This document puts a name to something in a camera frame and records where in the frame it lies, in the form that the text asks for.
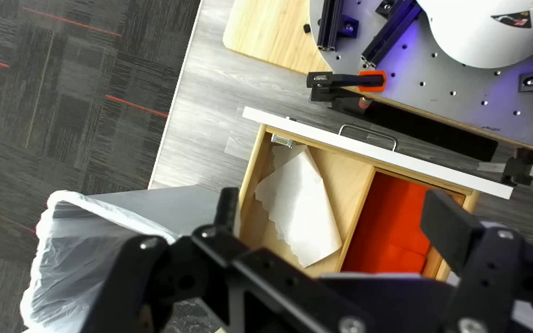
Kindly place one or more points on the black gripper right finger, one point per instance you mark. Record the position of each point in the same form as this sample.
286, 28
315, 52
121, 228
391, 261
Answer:
454, 234

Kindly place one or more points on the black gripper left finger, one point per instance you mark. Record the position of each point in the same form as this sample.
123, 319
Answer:
227, 210

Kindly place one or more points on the orange felt drawer liner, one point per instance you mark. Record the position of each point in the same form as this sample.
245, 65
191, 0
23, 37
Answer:
388, 235

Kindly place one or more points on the open wooden drawer white front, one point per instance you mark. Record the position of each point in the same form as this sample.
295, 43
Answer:
349, 169

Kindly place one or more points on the white paper napkin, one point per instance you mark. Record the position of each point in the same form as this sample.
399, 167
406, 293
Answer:
299, 206

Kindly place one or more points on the black orange clamp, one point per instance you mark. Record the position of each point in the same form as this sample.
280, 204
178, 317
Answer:
330, 86

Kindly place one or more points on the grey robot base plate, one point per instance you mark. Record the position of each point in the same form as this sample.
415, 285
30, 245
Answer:
465, 62

